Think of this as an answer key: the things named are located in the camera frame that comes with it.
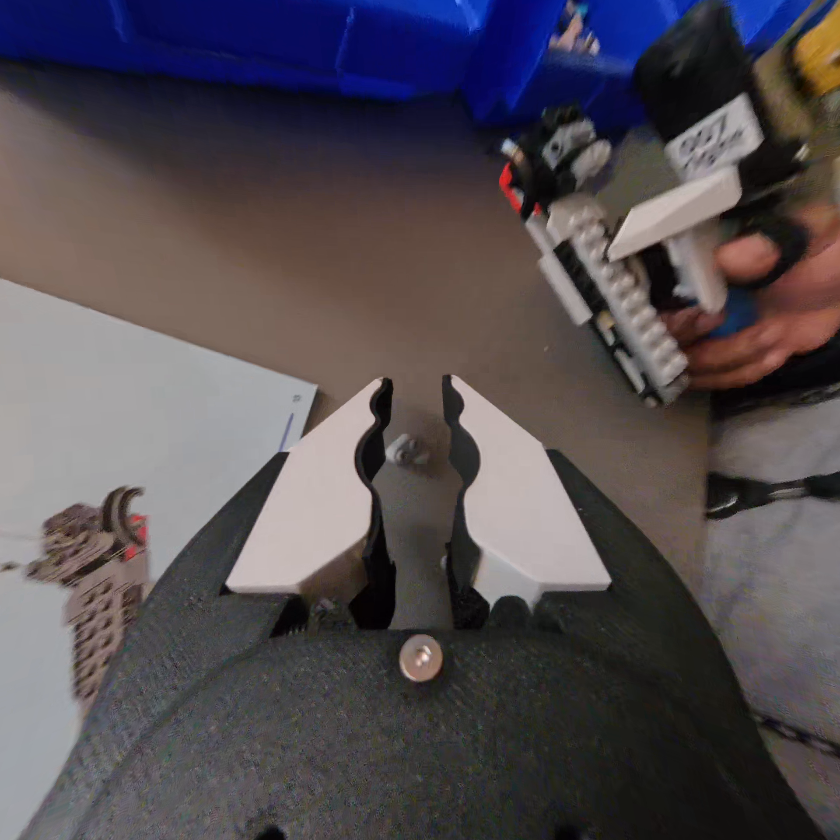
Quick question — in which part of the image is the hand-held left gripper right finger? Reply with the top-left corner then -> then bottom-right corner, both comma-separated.
441,374 -> 614,610

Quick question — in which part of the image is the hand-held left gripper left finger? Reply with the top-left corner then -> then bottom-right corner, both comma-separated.
224,377 -> 395,595

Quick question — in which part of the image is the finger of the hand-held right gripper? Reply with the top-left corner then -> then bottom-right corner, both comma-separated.
607,166 -> 744,263

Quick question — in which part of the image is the grey toy brick model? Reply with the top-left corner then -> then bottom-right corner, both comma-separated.
500,105 -> 691,408

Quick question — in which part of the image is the small grey toy brick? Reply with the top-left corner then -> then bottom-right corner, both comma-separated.
386,432 -> 432,469

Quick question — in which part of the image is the blue plastic bin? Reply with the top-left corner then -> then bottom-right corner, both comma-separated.
462,0 -> 821,129
0,0 -> 487,101

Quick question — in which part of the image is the person's right forearm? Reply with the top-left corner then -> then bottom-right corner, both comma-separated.
712,338 -> 840,421

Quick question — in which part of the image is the person's right hand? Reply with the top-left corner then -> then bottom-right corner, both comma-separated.
663,203 -> 840,392

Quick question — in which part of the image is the pile of grey white toy bricks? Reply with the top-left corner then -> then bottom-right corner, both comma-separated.
550,0 -> 601,56

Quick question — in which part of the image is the black round badge reel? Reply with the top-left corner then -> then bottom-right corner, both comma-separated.
704,472 -> 746,521

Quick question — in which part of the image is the toy instruction booklet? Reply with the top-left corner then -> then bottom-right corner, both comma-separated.
0,279 -> 319,788

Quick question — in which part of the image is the black lanyard strap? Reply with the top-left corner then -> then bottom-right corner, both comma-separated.
742,472 -> 840,509

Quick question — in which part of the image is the black white braided cord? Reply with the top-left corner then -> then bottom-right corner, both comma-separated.
751,712 -> 840,756

